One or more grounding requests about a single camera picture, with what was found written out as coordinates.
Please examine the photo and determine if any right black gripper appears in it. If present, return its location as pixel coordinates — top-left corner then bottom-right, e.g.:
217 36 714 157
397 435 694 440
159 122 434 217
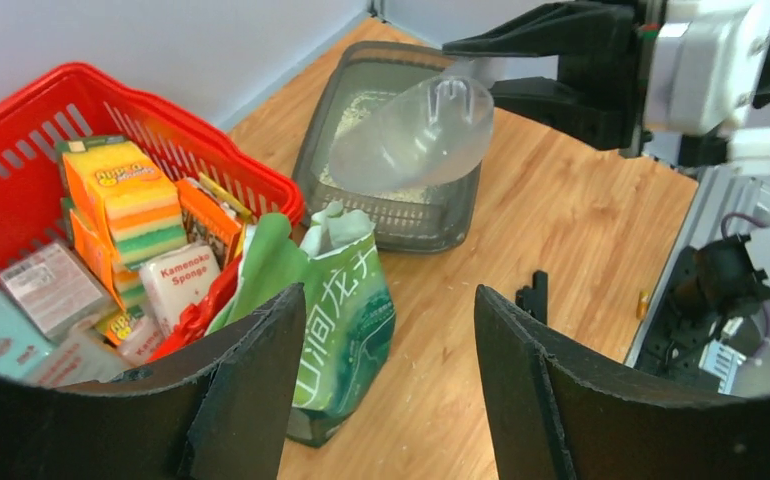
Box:
442 1 770 158

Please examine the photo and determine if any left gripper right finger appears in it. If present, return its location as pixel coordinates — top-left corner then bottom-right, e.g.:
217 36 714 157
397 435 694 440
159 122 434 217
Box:
474 285 770 479

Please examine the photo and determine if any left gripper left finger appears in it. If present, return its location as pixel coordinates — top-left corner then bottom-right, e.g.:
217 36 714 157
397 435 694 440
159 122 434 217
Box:
0 284 305 479

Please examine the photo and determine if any black bag clip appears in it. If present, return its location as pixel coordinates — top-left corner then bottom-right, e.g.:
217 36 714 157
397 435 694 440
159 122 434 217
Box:
515 270 549 326

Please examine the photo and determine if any green cat litter bag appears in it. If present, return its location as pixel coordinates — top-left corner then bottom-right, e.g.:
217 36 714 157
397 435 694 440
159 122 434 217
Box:
207 201 396 448

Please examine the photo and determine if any clear plastic scoop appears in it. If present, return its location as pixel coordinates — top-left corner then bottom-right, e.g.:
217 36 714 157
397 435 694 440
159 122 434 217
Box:
328 57 505 195

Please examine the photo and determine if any pink grey small box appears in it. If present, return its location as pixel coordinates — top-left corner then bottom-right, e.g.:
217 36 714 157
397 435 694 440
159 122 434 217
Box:
0 241 118 342

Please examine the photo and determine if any grey litter box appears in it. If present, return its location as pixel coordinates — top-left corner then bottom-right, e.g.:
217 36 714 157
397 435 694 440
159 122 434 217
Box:
292 41 481 254

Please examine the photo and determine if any white kamenoko sponge pack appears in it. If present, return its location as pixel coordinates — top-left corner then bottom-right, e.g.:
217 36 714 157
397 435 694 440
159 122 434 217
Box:
139 242 221 338

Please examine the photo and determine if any white pink sponge pack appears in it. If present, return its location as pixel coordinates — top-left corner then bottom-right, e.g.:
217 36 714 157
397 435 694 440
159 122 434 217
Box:
24 332 132 388

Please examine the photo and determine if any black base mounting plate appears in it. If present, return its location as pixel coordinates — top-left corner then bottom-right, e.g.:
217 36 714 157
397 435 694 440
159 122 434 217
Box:
633 246 727 393

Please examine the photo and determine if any orange packet in basket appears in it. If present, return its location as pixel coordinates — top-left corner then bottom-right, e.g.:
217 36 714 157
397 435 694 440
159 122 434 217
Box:
174 173 256 267

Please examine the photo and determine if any colourful sponge pack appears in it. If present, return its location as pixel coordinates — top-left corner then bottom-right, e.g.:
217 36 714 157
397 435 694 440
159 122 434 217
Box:
56 135 187 270

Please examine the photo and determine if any red plastic shopping basket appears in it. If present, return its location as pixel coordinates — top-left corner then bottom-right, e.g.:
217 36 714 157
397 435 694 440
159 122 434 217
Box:
0 63 305 271

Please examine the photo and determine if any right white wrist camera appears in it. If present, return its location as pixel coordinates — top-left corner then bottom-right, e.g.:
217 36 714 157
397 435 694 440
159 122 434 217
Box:
727 127 770 172

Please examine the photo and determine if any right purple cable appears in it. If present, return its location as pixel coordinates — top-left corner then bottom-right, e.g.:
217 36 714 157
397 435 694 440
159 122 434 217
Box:
719 211 770 362

